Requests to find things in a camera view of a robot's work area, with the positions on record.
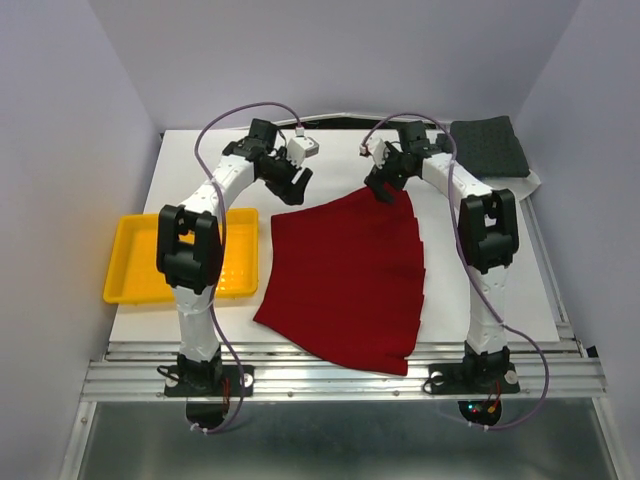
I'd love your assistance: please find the aluminium mounting rail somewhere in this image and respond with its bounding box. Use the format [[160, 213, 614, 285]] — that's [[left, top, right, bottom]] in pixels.
[[81, 323, 607, 402]]

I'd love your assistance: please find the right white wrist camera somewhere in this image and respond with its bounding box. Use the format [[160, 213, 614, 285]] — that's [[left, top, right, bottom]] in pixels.
[[359, 137, 389, 169]]

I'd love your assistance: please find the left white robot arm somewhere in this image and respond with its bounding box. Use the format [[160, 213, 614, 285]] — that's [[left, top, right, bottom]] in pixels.
[[156, 119, 319, 397]]

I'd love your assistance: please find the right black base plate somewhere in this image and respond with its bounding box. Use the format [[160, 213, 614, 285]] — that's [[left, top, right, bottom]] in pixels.
[[422, 363, 521, 427]]

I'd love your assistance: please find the red skirt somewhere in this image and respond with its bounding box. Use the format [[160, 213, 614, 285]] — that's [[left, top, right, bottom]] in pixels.
[[254, 188, 426, 376]]

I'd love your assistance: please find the dark grey dotted skirt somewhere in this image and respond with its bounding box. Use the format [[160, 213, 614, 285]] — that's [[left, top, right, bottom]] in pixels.
[[450, 115, 530, 179]]

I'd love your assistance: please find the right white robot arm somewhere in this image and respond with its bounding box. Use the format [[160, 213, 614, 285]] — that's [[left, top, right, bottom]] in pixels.
[[359, 121, 519, 395]]

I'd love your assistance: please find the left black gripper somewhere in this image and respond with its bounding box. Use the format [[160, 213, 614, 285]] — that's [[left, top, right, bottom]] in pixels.
[[258, 146, 312, 206]]

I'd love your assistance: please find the white paper sheet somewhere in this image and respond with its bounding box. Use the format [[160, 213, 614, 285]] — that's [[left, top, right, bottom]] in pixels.
[[513, 170, 541, 202]]

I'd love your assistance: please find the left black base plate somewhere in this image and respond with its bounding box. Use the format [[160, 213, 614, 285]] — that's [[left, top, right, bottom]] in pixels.
[[156, 365, 255, 434]]

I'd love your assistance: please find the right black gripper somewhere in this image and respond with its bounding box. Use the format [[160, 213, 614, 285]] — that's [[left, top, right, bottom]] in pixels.
[[364, 139, 414, 203]]

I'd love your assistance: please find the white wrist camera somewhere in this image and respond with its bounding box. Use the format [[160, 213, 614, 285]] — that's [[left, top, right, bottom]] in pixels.
[[286, 136, 319, 167], [359, 137, 389, 169]]

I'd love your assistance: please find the yellow plastic tray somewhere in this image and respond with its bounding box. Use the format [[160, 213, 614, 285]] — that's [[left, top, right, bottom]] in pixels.
[[103, 208, 259, 305]]

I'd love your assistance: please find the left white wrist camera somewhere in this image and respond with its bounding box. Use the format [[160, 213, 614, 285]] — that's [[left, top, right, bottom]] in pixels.
[[286, 136, 319, 167]]

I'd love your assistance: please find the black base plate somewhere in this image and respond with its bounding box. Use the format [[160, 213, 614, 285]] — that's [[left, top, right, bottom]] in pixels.
[[422, 363, 521, 427], [156, 365, 255, 434]]

